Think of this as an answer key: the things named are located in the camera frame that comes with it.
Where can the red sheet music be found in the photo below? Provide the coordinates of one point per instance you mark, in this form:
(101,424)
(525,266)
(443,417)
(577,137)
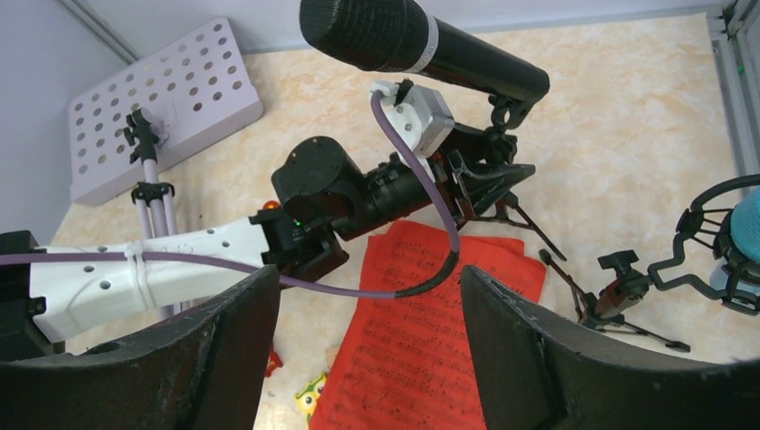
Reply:
(406,363)

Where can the red owl toy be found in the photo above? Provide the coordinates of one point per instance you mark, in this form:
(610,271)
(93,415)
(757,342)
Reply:
(274,363)

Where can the yellow owl toy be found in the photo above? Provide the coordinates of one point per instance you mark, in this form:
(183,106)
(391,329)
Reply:
(308,396)

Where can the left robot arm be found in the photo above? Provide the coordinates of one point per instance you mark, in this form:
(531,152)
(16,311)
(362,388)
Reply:
(52,294)

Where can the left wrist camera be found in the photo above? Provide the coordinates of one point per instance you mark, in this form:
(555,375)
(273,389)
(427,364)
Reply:
(417,113)

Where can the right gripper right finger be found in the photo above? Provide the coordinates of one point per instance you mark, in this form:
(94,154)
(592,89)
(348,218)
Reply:
(537,370)

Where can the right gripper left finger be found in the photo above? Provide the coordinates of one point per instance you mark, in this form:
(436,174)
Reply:
(201,369)

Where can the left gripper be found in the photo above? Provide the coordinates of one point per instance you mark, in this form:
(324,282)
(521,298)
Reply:
(468,184)

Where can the black microphone tripod stand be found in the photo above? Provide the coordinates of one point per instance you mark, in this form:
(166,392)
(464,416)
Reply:
(503,148)

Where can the white music stand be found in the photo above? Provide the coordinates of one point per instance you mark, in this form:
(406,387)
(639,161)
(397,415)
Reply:
(194,92)

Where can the black handheld microphone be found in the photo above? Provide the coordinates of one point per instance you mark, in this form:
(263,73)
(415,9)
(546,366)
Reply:
(400,37)

